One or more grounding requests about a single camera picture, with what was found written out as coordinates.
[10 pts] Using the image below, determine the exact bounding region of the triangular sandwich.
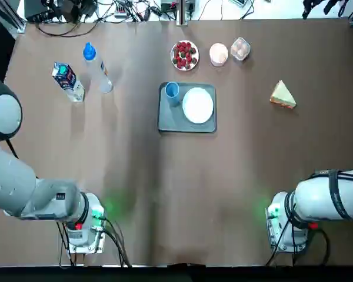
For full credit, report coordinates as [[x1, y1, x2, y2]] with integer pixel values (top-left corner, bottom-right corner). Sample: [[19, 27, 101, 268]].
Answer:
[[269, 79, 297, 110]]

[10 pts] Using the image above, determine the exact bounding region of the blue white milk carton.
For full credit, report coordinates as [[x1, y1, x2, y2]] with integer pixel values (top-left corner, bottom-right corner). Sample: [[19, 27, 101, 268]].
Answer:
[[52, 61, 85, 103]]

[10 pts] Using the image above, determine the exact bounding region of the white strawberry plate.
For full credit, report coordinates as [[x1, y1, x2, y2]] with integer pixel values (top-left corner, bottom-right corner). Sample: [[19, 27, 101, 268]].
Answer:
[[170, 40, 200, 71]]

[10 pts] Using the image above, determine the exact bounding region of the pale round plate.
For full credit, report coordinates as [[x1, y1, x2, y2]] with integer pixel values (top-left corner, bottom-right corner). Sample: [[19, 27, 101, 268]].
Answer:
[[182, 87, 215, 125]]

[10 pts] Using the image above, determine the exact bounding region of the blue cup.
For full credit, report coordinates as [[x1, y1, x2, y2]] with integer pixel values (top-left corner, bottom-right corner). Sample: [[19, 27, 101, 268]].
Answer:
[[165, 82, 181, 107]]

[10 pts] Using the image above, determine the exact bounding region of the grey-green tray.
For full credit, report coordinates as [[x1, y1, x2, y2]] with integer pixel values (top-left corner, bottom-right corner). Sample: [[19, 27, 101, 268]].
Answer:
[[158, 82, 218, 133]]

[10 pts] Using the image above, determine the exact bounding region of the clear plastic egg box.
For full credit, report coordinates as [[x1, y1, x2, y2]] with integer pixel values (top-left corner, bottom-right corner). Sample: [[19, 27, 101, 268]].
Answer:
[[230, 36, 252, 61]]

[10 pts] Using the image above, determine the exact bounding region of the clear bottle blue cap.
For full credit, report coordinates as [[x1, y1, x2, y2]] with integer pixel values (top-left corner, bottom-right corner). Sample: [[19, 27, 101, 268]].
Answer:
[[82, 42, 114, 94]]

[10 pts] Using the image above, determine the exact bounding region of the aluminium post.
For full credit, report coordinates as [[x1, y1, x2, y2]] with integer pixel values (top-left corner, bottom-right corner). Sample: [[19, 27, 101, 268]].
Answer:
[[176, 0, 191, 26]]

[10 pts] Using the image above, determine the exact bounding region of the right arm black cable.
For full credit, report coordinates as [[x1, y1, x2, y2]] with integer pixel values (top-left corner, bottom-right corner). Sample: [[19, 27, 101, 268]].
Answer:
[[266, 169, 353, 266]]

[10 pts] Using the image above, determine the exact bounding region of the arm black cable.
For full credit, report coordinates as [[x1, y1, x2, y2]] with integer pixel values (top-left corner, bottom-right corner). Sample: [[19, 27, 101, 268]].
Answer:
[[266, 169, 353, 266], [56, 217, 132, 268]]

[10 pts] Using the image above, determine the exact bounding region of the black table cable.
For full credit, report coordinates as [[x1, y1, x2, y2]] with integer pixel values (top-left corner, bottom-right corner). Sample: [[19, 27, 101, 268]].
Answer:
[[35, 16, 142, 38]]

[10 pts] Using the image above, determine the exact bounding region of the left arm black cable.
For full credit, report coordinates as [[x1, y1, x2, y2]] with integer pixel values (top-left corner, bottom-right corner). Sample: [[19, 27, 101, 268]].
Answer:
[[56, 217, 132, 268]]

